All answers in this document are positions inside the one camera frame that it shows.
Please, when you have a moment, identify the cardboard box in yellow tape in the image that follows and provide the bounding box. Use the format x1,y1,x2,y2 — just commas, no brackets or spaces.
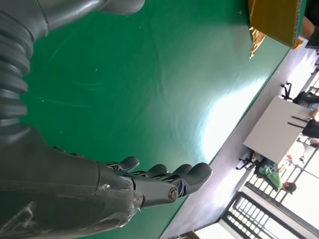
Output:
247,0,304,60

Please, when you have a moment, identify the person in background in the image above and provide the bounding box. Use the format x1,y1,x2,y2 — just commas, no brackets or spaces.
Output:
293,90,319,148
254,157,297,195

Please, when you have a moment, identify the grey background table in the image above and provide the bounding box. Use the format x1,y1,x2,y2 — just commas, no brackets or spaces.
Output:
243,96,313,165

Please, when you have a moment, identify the green table mat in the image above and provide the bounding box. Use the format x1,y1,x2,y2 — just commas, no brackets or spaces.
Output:
20,0,307,239

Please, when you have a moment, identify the black office chair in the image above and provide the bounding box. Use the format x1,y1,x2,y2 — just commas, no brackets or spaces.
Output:
280,82,294,101
235,149,257,171

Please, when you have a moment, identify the black metal railing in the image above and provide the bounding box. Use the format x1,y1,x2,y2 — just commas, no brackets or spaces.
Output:
221,163,319,239

